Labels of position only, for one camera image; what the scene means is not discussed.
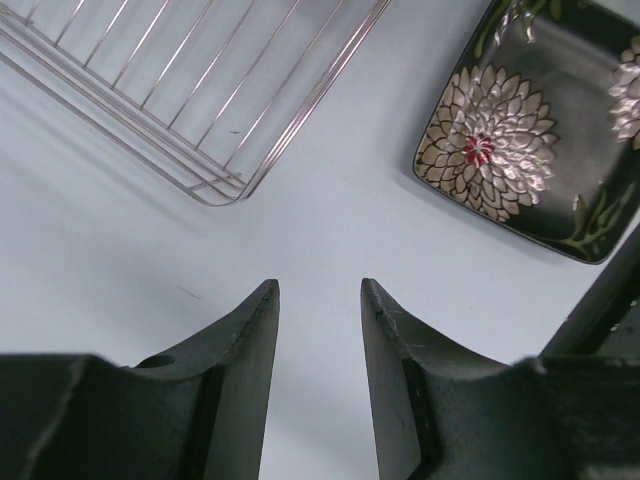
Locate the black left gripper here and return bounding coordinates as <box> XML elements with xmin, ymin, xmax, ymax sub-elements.
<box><xmin>361</xmin><ymin>234</ymin><xmax>639</xmax><ymax>479</ymax></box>

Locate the black floral square plate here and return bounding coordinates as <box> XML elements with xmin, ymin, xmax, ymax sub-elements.
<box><xmin>412</xmin><ymin>1</ymin><xmax>639</xmax><ymax>264</ymax></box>

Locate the metal wire dish rack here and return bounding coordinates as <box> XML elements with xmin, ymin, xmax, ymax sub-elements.
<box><xmin>1</xmin><ymin>1</ymin><xmax>386</xmax><ymax>207</ymax></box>

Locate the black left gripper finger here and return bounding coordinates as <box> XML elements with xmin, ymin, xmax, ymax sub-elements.
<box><xmin>1</xmin><ymin>280</ymin><xmax>279</xmax><ymax>479</ymax></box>

